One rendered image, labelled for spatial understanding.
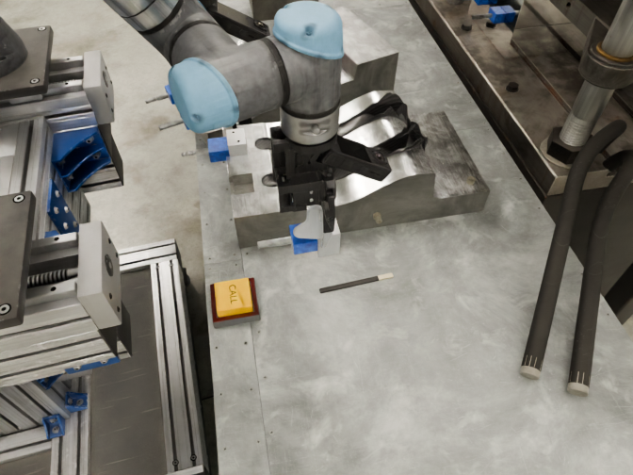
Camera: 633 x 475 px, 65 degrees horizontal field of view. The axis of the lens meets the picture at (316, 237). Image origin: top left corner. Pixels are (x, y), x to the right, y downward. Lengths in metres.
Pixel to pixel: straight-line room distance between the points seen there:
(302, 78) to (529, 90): 0.99
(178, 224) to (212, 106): 1.62
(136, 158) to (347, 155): 1.88
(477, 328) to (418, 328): 0.10
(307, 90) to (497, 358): 0.55
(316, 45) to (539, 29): 1.10
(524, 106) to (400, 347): 0.78
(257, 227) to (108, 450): 0.80
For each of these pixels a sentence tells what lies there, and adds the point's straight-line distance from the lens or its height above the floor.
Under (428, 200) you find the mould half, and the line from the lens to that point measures 0.99.
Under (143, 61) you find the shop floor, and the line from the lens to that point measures 3.14.
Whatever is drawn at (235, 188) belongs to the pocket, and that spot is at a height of 0.86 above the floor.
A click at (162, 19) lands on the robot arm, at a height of 1.29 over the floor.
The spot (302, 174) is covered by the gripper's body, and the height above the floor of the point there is 1.09.
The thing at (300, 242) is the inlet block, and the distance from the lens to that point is 0.79.
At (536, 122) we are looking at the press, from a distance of 1.38.
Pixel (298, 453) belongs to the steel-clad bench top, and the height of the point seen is 0.80.
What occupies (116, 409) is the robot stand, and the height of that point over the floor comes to 0.21.
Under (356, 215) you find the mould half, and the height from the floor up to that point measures 0.85.
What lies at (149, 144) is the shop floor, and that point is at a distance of 2.54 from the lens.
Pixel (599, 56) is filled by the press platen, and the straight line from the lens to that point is 1.15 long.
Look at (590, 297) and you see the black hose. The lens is 0.95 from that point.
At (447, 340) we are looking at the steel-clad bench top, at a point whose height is 0.80.
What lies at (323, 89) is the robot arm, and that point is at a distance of 0.59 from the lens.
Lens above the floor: 1.56
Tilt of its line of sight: 51 degrees down
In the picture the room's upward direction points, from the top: straight up
